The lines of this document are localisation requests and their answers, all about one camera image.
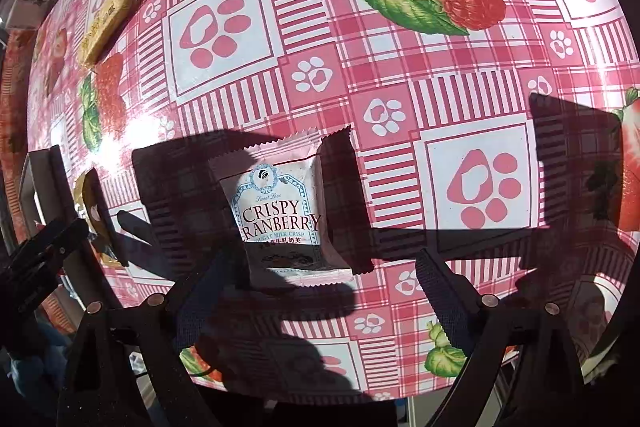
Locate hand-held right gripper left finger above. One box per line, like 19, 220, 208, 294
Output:
56, 251, 248, 427

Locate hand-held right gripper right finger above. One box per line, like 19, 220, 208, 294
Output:
413, 251, 591, 427

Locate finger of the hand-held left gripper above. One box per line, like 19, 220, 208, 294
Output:
0, 217, 92, 315
84, 169, 132, 269

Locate gold foil snack packet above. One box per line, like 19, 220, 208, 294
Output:
72, 169, 127, 269

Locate white snack packet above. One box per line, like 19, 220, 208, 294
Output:
207, 124, 374, 293

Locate orange patterned cloth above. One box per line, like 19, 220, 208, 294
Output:
0, 31, 37, 218

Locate blue cloth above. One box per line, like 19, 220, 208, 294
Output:
5, 322, 71, 408

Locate yellow snack bar packet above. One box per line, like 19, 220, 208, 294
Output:
75, 0, 149, 69

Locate white cardboard box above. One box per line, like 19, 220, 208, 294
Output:
7, 0, 53, 29

